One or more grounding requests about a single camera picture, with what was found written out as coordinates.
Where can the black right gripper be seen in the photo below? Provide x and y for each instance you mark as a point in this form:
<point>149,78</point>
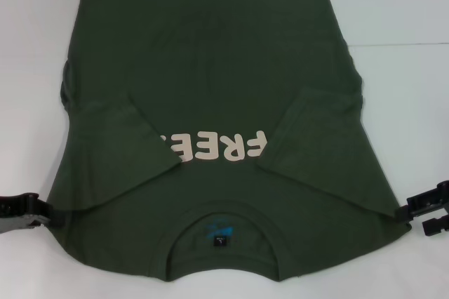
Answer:
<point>435,195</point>

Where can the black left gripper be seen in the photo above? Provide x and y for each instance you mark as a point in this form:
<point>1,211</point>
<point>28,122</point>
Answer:
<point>17,206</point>

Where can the dark green FREE t-shirt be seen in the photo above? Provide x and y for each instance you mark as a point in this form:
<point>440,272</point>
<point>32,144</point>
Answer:
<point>228,67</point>

